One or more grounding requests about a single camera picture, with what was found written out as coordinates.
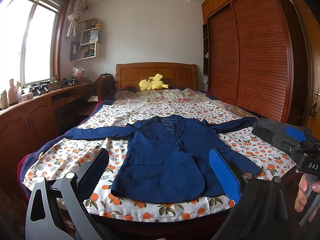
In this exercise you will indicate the brown chair with backpack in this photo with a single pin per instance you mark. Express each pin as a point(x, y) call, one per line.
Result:
point(102, 87)

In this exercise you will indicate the tied white curtain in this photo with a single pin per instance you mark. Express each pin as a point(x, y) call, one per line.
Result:
point(73, 18)

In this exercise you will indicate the wooden louvered wardrobe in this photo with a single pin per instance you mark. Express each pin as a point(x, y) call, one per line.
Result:
point(256, 57)

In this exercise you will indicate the yellow Pikachu plush toy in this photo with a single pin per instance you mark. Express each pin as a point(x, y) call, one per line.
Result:
point(153, 83)

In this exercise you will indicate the window with white frame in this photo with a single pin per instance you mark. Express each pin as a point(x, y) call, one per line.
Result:
point(27, 36)

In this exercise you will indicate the navy blue suit jacket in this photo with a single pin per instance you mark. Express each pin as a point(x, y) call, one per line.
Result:
point(167, 159)

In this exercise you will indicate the pink bottle on desk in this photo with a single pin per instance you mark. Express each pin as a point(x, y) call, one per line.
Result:
point(12, 93)

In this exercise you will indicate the orange gift bag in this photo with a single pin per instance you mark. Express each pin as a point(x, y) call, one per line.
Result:
point(78, 73)

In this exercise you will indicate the orange print white bedsheet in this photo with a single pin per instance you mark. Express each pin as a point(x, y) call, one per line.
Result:
point(62, 155)

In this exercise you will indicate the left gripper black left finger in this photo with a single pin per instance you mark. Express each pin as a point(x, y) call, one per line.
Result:
point(44, 219)

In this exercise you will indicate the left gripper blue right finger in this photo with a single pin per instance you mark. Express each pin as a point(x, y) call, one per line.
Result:
point(260, 210)

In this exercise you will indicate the wooden desk with cabinets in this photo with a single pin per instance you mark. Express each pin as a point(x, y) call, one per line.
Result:
point(28, 125)

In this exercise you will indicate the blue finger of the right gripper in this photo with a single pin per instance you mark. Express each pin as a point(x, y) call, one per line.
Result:
point(295, 134)

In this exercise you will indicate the person's right hand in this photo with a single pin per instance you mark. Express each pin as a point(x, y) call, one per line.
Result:
point(301, 199)

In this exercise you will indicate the white wall shelf unit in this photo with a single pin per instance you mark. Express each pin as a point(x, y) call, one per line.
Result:
point(87, 40)

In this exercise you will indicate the floral beige quilt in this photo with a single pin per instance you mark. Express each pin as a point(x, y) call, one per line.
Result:
point(188, 95)

